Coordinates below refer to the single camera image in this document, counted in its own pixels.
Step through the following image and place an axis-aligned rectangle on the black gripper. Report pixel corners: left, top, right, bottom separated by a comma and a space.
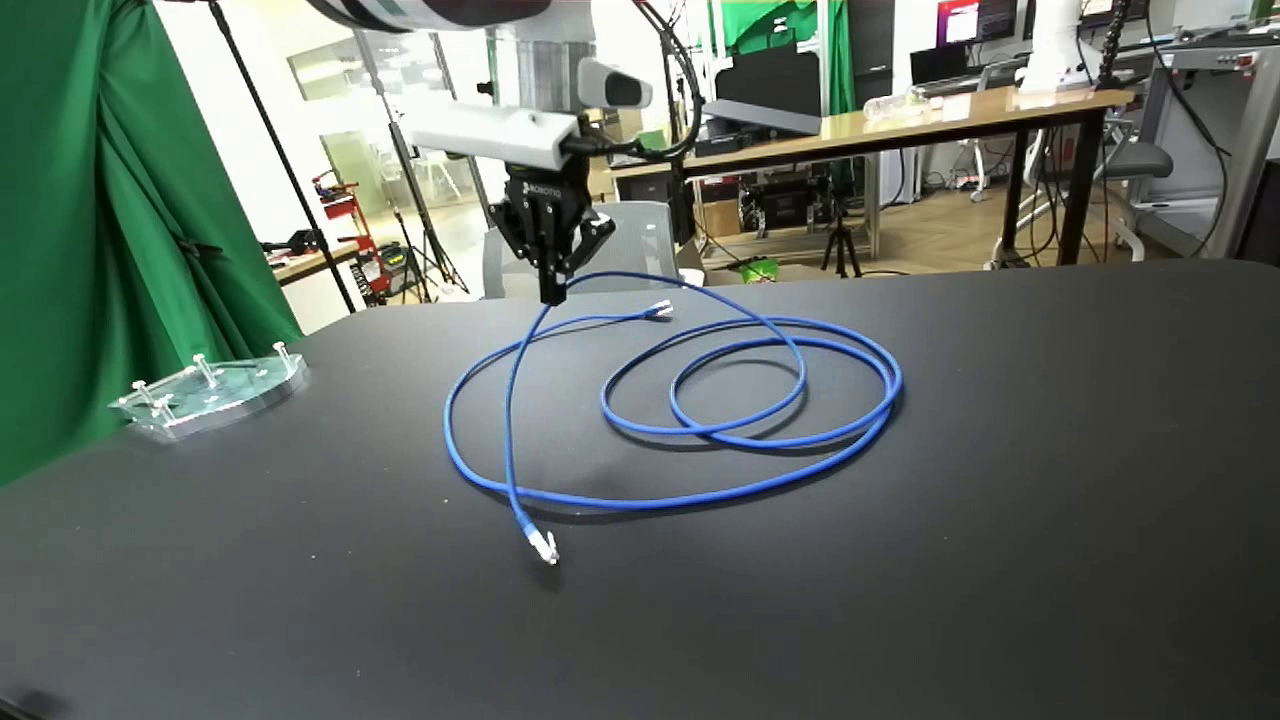
489, 162, 621, 310

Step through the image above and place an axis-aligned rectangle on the blue ethernet cable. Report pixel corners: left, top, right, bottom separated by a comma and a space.
442, 270, 913, 574

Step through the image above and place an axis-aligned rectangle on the red tool cart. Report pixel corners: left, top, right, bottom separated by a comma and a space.
312, 169, 406, 310

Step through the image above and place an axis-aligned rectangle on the low wooden side table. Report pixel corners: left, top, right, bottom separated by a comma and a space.
263, 238, 374, 294

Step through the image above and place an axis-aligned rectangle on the small black tripod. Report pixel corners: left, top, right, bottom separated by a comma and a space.
818, 216, 869, 286

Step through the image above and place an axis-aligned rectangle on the green backdrop cloth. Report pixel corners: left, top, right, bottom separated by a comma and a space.
718, 0, 862, 118

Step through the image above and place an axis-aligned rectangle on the thin black stand pole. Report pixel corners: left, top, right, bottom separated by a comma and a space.
204, 0, 363, 318

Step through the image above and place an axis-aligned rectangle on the clear acrylic plate with standoffs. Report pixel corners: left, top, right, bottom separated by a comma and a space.
108, 339, 312, 447

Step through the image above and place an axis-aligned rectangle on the wooden desk with black legs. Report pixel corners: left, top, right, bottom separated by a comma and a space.
613, 83, 1142, 271

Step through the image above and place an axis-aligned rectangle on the white paper sheet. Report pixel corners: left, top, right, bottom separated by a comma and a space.
865, 94, 976, 132

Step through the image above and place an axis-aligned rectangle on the computer monitor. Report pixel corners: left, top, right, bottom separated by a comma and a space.
907, 0, 1034, 96

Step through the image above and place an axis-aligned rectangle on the green curtain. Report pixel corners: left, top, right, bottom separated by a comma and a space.
0, 0, 310, 491

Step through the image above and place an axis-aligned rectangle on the grey swivel chair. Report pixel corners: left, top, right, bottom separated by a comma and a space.
1095, 113, 1175, 266

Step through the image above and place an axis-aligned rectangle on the silver wrist camera bar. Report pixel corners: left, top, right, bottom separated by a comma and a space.
402, 100, 580, 177

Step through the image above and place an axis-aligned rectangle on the glass door with metal frame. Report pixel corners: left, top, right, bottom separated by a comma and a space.
283, 26, 496, 294

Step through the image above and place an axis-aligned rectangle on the grey metal desk frame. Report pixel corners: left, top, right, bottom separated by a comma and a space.
1143, 35, 1280, 266

